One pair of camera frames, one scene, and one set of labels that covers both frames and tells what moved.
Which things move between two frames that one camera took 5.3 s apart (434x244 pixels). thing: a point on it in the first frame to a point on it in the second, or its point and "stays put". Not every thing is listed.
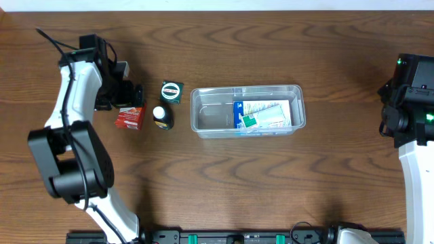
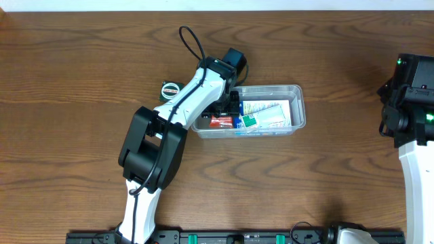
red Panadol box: (131, 117) to (221, 122)
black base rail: (230, 236) stays put
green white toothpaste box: (272, 117) stays put
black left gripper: (136, 95) to (222, 110)
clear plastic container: (247, 111) stays put
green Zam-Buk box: (171, 92) stays put
